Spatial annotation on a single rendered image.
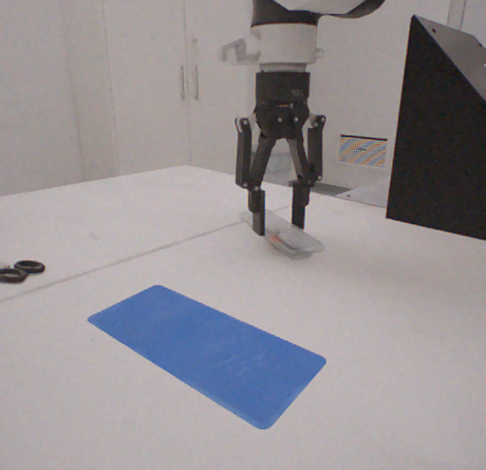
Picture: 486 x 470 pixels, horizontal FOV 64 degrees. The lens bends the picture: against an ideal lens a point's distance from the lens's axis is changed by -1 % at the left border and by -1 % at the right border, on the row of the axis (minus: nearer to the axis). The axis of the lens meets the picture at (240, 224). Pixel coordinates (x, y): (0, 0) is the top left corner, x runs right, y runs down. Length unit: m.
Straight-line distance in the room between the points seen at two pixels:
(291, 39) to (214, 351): 0.38
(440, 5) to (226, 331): 3.19
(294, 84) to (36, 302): 0.41
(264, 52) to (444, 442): 0.45
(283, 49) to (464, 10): 2.85
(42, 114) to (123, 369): 2.16
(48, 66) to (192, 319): 2.16
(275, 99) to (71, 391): 0.40
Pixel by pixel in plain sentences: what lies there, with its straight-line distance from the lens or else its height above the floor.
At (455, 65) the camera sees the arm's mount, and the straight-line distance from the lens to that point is 0.70.
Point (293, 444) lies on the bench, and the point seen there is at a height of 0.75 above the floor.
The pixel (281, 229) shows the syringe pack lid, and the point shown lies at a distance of 0.60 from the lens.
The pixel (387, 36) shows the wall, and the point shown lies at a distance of 3.54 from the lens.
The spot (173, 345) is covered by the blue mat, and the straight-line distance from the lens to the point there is 0.39.
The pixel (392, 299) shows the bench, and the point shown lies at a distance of 0.48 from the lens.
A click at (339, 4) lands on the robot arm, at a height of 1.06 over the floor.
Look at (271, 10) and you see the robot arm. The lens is 0.54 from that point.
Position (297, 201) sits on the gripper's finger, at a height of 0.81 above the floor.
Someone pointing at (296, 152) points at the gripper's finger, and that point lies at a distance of 0.59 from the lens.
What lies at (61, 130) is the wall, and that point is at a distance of 2.49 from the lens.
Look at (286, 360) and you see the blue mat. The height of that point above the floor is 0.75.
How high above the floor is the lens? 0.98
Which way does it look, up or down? 20 degrees down
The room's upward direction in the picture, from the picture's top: straight up
